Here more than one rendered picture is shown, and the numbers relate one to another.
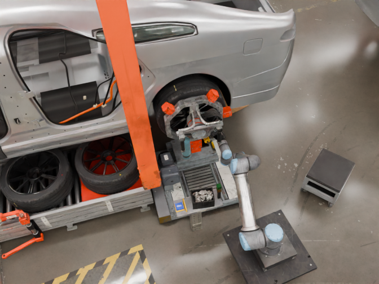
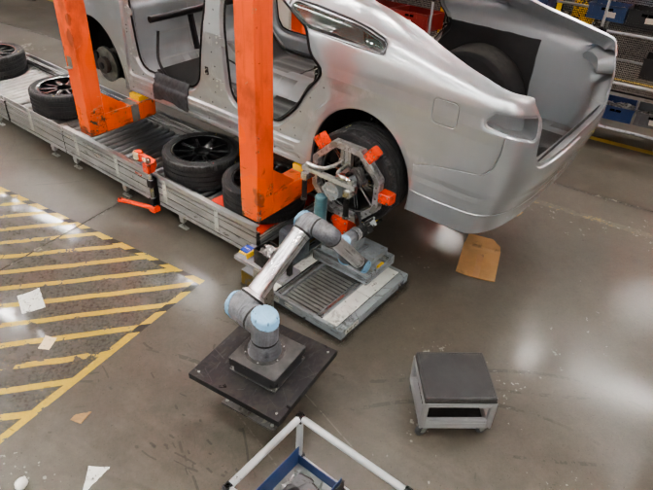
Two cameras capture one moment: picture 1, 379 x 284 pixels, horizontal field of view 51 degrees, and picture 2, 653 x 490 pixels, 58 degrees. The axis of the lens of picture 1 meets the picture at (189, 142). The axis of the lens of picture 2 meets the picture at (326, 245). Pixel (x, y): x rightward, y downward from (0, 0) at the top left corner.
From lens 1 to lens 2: 267 cm
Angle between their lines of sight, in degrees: 37
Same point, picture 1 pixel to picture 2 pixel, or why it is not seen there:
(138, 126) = (245, 97)
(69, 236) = (174, 229)
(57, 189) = (195, 169)
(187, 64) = (363, 93)
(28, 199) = (168, 157)
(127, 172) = not seen: hidden behind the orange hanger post
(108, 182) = (230, 192)
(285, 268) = (250, 388)
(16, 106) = (210, 52)
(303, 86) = (596, 321)
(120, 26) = not seen: outside the picture
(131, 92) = (243, 38)
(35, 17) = not seen: outside the picture
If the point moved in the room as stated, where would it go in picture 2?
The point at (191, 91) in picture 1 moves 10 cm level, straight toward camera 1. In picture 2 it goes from (356, 134) to (344, 138)
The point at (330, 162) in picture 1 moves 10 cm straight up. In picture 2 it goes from (465, 368) to (468, 356)
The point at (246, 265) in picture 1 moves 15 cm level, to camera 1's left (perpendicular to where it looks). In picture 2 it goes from (226, 349) to (213, 334)
